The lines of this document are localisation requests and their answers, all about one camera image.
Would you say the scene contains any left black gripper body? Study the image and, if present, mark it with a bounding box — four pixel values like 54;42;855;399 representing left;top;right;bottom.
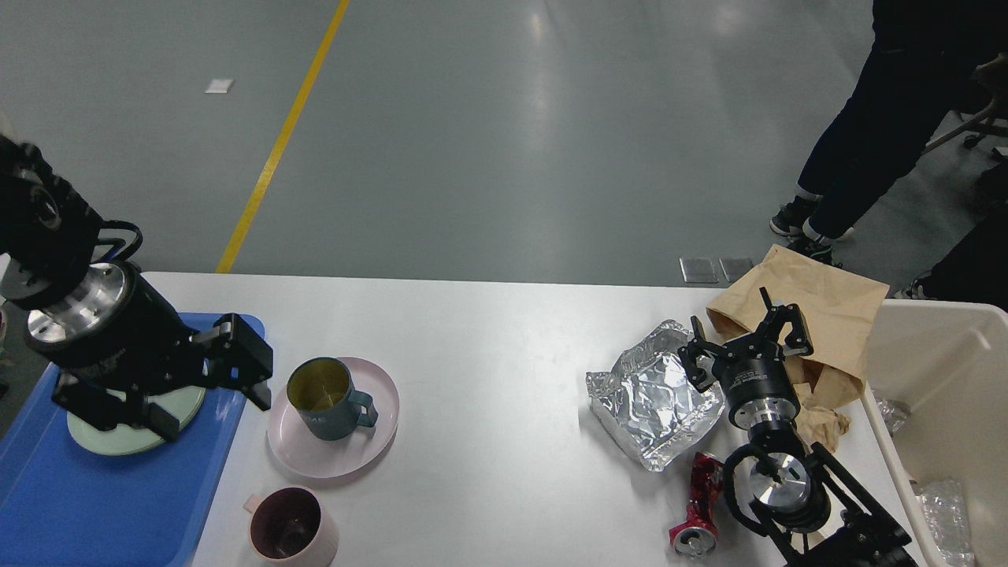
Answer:
25;262;205;395

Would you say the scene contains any pink mug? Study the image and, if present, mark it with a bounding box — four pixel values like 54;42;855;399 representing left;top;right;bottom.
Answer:
243;485;341;566

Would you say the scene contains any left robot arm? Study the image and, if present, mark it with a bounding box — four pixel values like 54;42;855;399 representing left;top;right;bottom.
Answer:
1;139;273;442

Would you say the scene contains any crushed red soda can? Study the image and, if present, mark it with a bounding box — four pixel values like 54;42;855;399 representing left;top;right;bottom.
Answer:
669;451;724;559

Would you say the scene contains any rolling chair leg right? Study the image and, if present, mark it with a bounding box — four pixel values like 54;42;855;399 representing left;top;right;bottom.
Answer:
921;53;1007;157

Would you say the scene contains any white paper on floor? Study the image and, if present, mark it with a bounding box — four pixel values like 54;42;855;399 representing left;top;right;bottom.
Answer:
204;78;235;95

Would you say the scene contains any person in dark clothes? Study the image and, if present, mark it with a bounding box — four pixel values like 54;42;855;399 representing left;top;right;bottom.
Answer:
770;1;1006;265

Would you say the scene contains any brown paper bag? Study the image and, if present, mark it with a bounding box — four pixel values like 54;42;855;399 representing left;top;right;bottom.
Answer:
706;245;889;452

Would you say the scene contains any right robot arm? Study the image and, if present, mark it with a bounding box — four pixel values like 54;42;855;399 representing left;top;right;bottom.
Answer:
677;288;915;566

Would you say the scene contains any metal floor socket plate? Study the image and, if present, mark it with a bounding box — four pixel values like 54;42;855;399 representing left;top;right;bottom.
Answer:
678;256;720;284

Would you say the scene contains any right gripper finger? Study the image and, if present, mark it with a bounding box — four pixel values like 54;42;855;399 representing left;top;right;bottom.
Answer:
678;316;728;392
748;287;814;360

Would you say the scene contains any blue plastic tray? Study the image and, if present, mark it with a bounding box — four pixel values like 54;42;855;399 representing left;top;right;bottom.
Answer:
0;312;265;567

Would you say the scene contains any light green plate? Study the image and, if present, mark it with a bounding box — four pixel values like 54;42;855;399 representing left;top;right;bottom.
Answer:
66;385;206;456

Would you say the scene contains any crumpled aluminium foil tray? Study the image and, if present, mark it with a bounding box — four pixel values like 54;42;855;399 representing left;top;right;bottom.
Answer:
584;320;725;473

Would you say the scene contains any pink plate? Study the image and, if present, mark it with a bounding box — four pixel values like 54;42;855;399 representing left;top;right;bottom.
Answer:
267;358;400;480

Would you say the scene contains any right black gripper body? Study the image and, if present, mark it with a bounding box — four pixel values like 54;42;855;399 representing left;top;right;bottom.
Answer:
715;337;800;431

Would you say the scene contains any beige plastic bin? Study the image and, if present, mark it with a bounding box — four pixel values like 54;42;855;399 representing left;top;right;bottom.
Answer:
862;300;1007;566

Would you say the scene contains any dark teal mug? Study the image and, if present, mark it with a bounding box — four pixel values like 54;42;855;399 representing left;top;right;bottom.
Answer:
287;358;379;441

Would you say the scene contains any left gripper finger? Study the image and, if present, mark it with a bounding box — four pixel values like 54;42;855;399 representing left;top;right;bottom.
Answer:
188;313;273;410
53;376;181;442

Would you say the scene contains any crumpled clear plastic wrap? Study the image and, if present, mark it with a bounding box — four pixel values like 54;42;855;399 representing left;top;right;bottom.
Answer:
871;388;912;437

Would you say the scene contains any clear plastic bottle in bin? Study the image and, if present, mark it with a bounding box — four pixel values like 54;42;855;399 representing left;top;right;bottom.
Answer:
911;477;977;566

